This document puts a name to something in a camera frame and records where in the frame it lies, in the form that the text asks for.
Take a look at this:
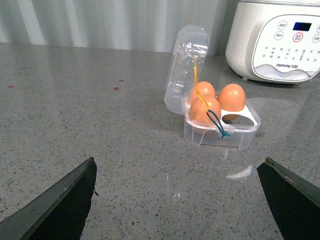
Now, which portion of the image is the brown egg front left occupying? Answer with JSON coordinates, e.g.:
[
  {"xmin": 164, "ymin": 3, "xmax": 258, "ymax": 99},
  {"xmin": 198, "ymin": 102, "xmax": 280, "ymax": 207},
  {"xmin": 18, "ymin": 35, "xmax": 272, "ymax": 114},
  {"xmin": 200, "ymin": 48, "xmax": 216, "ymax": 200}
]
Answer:
[{"xmin": 188, "ymin": 95, "xmax": 221, "ymax": 126}]

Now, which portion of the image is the blue rubber band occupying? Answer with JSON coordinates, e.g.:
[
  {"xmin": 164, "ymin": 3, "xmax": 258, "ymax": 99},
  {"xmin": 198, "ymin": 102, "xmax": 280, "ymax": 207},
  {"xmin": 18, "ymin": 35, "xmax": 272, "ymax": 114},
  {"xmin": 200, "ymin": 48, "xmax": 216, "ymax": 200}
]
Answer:
[{"xmin": 206, "ymin": 109, "xmax": 231, "ymax": 139}]

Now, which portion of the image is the brown egg back left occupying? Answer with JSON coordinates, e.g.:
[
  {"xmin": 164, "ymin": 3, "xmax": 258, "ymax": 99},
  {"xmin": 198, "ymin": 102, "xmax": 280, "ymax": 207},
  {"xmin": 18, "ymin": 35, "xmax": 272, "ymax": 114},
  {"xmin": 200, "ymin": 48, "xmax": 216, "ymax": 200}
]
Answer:
[{"xmin": 188, "ymin": 81, "xmax": 216, "ymax": 105}]

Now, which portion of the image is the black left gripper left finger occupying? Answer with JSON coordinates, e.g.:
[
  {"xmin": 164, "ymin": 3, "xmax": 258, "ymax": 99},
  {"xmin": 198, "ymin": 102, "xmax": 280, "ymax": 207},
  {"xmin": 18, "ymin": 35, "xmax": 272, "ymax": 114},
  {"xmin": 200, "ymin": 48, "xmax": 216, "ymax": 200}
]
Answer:
[{"xmin": 0, "ymin": 157, "xmax": 97, "ymax": 240}]

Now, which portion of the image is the white Joyoung soymilk maker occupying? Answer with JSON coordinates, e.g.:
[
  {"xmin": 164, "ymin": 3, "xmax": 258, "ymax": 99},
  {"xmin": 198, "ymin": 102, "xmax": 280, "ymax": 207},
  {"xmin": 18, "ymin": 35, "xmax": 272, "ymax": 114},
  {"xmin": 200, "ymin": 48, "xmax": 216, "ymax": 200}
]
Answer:
[{"xmin": 225, "ymin": 0, "xmax": 320, "ymax": 84}]

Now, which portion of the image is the clear plastic egg box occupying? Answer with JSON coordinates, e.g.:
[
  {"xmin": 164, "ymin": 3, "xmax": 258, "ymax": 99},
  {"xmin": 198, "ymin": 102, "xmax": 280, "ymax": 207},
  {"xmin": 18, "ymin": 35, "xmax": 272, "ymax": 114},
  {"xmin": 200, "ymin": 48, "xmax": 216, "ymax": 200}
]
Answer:
[{"xmin": 164, "ymin": 25, "xmax": 261, "ymax": 149}]

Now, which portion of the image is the brown egg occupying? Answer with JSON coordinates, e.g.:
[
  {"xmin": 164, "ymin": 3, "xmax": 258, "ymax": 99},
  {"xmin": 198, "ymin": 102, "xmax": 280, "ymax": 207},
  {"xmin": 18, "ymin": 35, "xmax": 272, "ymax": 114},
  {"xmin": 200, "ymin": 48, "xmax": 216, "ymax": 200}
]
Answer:
[
  {"xmin": 188, "ymin": 81, "xmax": 216, "ymax": 105},
  {"xmin": 217, "ymin": 83, "xmax": 246, "ymax": 112},
  {"xmin": 188, "ymin": 95, "xmax": 221, "ymax": 126}
]

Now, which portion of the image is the brown egg back right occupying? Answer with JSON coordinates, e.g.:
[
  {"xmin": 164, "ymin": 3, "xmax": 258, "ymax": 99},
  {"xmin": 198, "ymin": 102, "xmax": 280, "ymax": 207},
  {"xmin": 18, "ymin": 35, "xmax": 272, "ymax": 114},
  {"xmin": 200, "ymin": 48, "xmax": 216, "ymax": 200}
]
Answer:
[{"xmin": 217, "ymin": 83, "xmax": 246, "ymax": 112}]

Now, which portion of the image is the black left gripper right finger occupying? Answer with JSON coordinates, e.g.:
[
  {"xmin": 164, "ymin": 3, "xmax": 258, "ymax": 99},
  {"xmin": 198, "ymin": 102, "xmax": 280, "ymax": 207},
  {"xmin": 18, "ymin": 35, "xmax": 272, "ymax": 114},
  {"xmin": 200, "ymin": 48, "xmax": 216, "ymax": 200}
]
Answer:
[{"xmin": 257, "ymin": 157, "xmax": 320, "ymax": 240}]

